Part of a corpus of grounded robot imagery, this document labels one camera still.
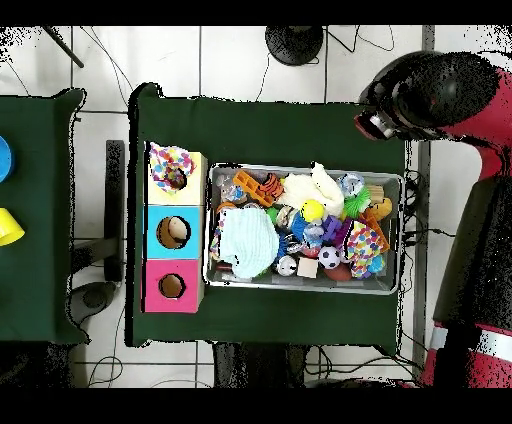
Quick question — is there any black tripod leg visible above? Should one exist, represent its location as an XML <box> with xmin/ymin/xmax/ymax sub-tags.
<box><xmin>41</xmin><ymin>26</ymin><xmax>86</xmax><ymax>69</ymax></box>

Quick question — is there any black floor cable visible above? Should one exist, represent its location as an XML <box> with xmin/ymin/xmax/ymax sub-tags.
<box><xmin>403</xmin><ymin>227</ymin><xmax>457</xmax><ymax>241</ymax></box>

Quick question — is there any orange tiger plush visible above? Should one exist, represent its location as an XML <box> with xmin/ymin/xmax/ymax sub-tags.
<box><xmin>257</xmin><ymin>172</ymin><xmax>285</xmax><ymax>201</ymax></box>

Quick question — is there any black round stand base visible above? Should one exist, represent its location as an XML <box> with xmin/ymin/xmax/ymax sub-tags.
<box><xmin>264</xmin><ymin>26</ymin><xmax>325</xmax><ymax>67</ymax></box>

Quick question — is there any brown football toy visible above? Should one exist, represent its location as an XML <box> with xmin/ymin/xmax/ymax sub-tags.
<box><xmin>324</xmin><ymin>263</ymin><xmax>353</xmax><ymax>282</ymax></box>

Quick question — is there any black and white soccer ball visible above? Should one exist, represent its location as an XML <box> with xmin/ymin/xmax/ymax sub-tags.
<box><xmin>318</xmin><ymin>246</ymin><xmax>342</xmax><ymax>270</ymax></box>

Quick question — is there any yellow ball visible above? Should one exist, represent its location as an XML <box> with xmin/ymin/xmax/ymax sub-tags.
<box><xmin>300</xmin><ymin>198</ymin><xmax>326</xmax><ymax>224</ymax></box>

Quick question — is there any mint green knitted cloth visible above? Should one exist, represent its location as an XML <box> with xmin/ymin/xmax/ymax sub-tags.
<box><xmin>218</xmin><ymin>207</ymin><xmax>280</xmax><ymax>280</ymax></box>

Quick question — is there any orange plastic grid tray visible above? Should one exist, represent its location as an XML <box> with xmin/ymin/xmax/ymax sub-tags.
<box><xmin>232</xmin><ymin>169</ymin><xmax>275</xmax><ymax>207</ymax></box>

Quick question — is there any wooden box with three holes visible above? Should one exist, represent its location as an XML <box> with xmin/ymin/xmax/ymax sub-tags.
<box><xmin>142</xmin><ymin>150</ymin><xmax>208</xmax><ymax>314</ymax></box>

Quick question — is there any tan plush toy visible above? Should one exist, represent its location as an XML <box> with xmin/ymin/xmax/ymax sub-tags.
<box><xmin>369</xmin><ymin>196</ymin><xmax>394</xmax><ymax>221</ymax></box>

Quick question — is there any grey rounded stand foot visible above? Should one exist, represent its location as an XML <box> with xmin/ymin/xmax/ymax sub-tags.
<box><xmin>67</xmin><ymin>280</ymin><xmax>119</xmax><ymax>326</ymax></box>

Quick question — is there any dark green side table cloth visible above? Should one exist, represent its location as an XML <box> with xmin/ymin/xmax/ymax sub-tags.
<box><xmin>0</xmin><ymin>88</ymin><xmax>89</xmax><ymax>345</ymax></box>

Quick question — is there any shallow clear mesh bin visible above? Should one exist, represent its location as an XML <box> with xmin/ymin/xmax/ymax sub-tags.
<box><xmin>203</xmin><ymin>162</ymin><xmax>404</xmax><ymax>296</ymax></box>

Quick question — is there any blue cup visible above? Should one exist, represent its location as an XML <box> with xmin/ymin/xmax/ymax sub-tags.
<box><xmin>0</xmin><ymin>135</ymin><xmax>15</xmax><ymax>184</ymax></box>

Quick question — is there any black upright panel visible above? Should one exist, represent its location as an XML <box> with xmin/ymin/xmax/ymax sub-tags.
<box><xmin>104</xmin><ymin>139</ymin><xmax>126</xmax><ymax>283</ymax></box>

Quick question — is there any green spiky ball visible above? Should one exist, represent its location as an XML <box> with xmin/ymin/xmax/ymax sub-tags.
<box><xmin>342</xmin><ymin>186</ymin><xmax>373</xmax><ymax>219</ymax></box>

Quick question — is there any yellow cup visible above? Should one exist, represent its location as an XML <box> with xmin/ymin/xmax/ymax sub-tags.
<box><xmin>0</xmin><ymin>207</ymin><xmax>26</xmax><ymax>247</ymax></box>

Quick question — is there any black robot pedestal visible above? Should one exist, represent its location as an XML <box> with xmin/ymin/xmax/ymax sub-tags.
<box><xmin>211</xmin><ymin>341</ymin><xmax>309</xmax><ymax>388</ymax></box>

